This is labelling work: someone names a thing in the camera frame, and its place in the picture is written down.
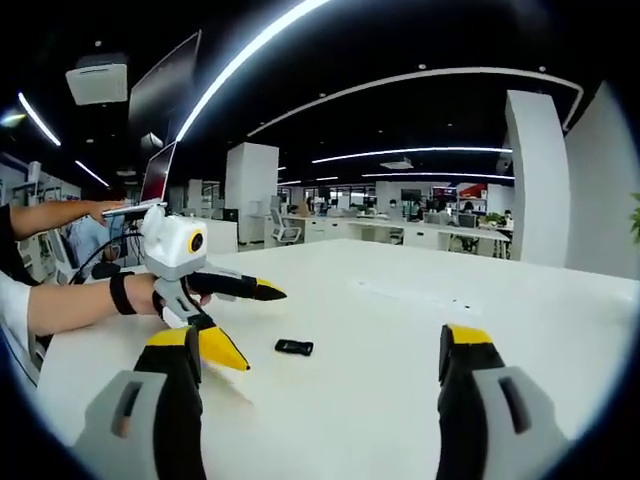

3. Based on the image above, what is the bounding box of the red wall banner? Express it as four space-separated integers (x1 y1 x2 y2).
432 184 489 202

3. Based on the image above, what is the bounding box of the silver laptop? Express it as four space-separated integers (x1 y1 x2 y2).
101 139 179 218

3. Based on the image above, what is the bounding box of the blue-grey cloth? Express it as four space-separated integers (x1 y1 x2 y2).
66 219 109 274

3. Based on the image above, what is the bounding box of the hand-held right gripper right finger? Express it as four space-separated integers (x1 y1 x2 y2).
434 323 572 480

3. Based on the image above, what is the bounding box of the long white office desk row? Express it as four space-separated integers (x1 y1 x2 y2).
299 213 514 259

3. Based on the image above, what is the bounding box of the white table cable cover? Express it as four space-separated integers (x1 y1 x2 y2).
357 278 484 317

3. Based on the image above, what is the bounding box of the white ceiling air conditioner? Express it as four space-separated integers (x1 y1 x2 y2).
64 53 129 107

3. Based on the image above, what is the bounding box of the person's left hand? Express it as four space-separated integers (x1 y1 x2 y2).
132 272 215 319

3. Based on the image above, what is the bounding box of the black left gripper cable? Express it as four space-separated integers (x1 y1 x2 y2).
64 232 151 287

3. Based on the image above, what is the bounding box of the black wrist band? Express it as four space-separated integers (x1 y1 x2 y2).
108 270 139 317

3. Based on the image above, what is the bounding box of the white square pillar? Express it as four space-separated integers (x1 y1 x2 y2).
504 89 572 269
225 142 280 247

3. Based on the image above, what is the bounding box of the dark hanging screen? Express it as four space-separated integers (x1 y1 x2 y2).
128 28 203 133

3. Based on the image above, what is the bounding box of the person's white sleeve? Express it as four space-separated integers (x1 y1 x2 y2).
0 272 38 362

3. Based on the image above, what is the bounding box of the long curved ceiling light strip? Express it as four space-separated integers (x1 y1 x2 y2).
176 0 332 142

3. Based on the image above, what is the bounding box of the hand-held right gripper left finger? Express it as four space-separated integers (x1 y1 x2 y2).
73 324 209 480

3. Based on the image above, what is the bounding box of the white office chair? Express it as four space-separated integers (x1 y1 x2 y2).
269 206 305 247

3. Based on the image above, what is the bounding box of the straight ceiling light strip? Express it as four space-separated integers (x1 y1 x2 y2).
312 146 514 165
361 171 516 181

